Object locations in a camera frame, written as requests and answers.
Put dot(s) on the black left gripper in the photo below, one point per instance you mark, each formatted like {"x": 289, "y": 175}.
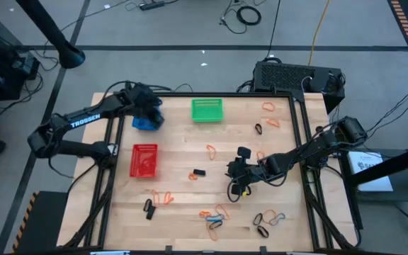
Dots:
{"x": 142, "y": 102}

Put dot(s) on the white paper sheet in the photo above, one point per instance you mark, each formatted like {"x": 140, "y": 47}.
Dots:
{"x": 370, "y": 173}

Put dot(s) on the small twisted orange rubber band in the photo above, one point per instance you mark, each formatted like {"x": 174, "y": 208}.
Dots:
{"x": 191, "y": 176}

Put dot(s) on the blue rubber band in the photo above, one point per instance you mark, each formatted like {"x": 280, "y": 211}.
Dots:
{"x": 284, "y": 215}
{"x": 211, "y": 219}

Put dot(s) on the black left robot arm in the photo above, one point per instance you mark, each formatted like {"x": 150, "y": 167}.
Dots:
{"x": 83, "y": 120}

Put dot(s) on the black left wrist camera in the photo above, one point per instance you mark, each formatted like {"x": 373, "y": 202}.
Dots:
{"x": 145, "y": 93}

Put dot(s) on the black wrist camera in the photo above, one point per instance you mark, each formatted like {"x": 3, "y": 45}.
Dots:
{"x": 145, "y": 93}
{"x": 234, "y": 171}

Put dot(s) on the blue plastic basket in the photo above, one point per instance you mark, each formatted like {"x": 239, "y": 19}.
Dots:
{"x": 138, "y": 124}

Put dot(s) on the green plastic basket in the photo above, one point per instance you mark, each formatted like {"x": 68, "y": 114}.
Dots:
{"x": 207, "y": 111}

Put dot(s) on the black computer case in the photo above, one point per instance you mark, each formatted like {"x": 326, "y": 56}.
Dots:
{"x": 285, "y": 76}

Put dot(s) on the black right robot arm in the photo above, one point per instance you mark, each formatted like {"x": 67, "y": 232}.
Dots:
{"x": 314, "y": 147}

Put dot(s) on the dark side table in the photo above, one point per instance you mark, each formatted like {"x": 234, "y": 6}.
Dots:
{"x": 406, "y": 193}

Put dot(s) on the black power strip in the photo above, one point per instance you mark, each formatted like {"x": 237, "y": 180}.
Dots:
{"x": 152, "y": 5}

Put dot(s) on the red plastic basket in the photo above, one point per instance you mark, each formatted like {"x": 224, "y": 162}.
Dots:
{"x": 135, "y": 170}

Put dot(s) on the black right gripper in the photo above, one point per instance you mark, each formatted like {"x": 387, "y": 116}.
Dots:
{"x": 251, "y": 173}

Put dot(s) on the black pole stand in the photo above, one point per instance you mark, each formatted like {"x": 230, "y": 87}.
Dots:
{"x": 44, "y": 25}

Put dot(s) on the black metal beam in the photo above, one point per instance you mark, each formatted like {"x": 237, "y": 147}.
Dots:
{"x": 391, "y": 164}

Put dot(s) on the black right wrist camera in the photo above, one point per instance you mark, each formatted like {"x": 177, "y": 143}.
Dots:
{"x": 234, "y": 171}

